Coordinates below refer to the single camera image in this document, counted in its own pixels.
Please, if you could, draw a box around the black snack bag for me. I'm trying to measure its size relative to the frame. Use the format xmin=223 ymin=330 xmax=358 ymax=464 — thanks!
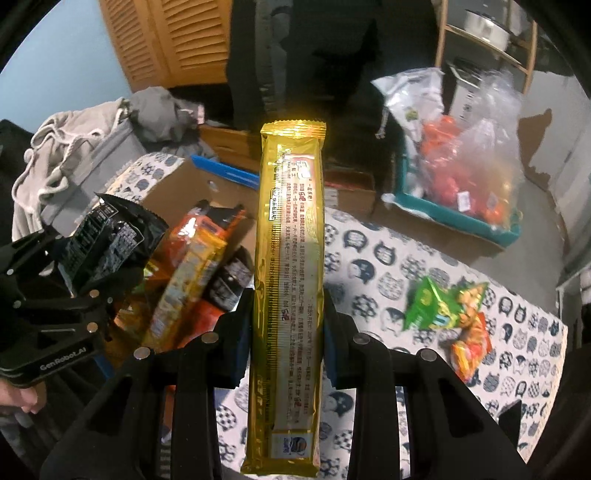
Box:
xmin=57 ymin=193 xmax=168 ymax=295

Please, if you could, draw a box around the gold long snack pack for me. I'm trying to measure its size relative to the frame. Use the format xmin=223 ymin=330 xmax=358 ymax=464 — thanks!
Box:
xmin=239 ymin=119 xmax=329 ymax=478

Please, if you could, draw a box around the person left hand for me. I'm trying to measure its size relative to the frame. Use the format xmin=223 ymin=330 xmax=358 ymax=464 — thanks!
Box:
xmin=0 ymin=379 xmax=47 ymax=414

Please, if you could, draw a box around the red fries snack bag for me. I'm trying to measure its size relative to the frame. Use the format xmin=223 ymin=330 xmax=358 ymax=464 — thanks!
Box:
xmin=450 ymin=312 xmax=492 ymax=383

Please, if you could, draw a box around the grey clothes pile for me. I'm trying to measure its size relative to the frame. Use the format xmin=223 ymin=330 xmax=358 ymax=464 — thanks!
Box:
xmin=11 ymin=87 xmax=215 ymax=240

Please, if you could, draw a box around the orange snack bag in box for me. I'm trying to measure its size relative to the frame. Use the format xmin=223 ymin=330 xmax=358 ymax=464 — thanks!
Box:
xmin=143 ymin=200 xmax=246 ymax=352

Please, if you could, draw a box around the yellow snack pack in box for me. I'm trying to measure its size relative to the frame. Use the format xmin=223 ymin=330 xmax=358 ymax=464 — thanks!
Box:
xmin=142 ymin=229 xmax=228 ymax=353

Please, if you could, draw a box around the green peanut snack bag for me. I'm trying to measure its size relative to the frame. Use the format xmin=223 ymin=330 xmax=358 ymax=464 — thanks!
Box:
xmin=403 ymin=276 xmax=489 ymax=330

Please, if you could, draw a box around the blue cardboard box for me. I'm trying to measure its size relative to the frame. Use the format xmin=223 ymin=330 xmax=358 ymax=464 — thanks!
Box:
xmin=103 ymin=154 xmax=263 ymax=370

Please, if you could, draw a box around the cat pattern tablecloth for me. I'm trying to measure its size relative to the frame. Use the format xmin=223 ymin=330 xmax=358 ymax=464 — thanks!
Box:
xmin=109 ymin=154 xmax=568 ymax=459

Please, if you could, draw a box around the teal cardboard box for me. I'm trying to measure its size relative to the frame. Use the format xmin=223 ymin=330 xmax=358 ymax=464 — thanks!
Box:
xmin=381 ymin=136 xmax=522 ymax=248

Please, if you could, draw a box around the wooden louvered cabinet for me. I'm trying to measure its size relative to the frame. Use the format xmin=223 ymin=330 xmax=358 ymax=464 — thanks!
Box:
xmin=99 ymin=0 xmax=232 ymax=91

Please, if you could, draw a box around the brown cardboard box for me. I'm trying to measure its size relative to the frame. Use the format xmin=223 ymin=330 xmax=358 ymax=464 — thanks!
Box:
xmin=200 ymin=120 xmax=376 ymax=218

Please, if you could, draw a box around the clear plastic bag of fruit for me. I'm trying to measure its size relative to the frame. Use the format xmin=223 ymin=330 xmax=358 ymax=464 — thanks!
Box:
xmin=419 ymin=70 xmax=524 ymax=230

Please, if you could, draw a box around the black hanging coat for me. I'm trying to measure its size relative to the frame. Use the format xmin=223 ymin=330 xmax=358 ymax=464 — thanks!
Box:
xmin=226 ymin=1 xmax=438 ymax=165

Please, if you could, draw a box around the white printed plastic bag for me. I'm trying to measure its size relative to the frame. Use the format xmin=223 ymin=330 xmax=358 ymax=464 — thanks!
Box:
xmin=372 ymin=67 xmax=444 ymax=145

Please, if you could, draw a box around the wooden ladder shelf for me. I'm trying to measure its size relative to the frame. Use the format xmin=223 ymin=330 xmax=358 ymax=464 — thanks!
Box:
xmin=434 ymin=0 xmax=540 ymax=95

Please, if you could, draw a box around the white cooking pot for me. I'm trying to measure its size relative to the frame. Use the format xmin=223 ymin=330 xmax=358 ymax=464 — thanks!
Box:
xmin=464 ymin=10 xmax=510 ymax=51

